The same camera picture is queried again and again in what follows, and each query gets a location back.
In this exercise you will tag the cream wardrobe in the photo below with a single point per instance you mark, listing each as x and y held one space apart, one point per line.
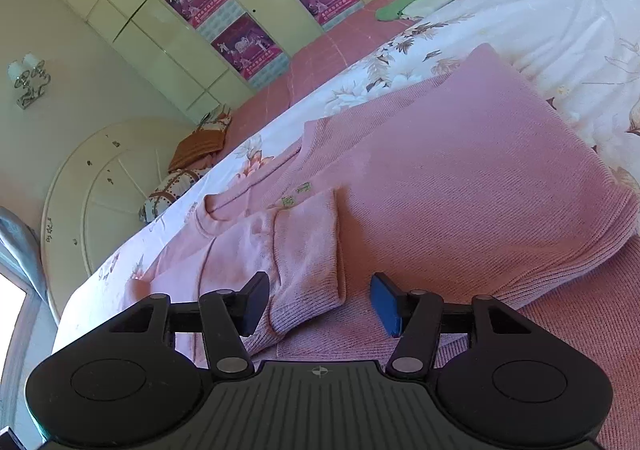
150 15

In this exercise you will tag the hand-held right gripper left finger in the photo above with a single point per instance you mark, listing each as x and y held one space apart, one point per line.
256 302

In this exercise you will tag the silver wall lamp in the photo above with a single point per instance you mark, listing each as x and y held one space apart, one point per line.
29 80

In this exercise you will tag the green folded cloth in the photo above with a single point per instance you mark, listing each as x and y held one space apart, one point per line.
395 6

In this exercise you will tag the pink knit sweater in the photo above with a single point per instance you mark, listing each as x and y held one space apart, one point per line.
450 180

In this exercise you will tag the grey curtain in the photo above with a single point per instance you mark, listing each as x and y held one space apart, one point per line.
17 240

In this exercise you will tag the white floral bed sheet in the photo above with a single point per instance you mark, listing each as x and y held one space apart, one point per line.
550 20

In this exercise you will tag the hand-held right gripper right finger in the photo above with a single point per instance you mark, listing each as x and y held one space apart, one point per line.
384 302

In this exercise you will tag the pink checked bed sheet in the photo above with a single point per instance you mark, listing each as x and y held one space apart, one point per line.
345 50

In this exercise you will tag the orange pillow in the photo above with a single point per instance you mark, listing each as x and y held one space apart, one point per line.
197 143

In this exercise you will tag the window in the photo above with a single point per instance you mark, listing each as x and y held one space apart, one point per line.
10 310

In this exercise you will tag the brown patterned pillow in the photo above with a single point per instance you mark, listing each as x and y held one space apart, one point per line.
167 192

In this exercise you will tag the cream round headboard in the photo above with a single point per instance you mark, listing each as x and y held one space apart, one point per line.
100 190

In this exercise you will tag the white folded cloth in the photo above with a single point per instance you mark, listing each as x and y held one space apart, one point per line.
437 0

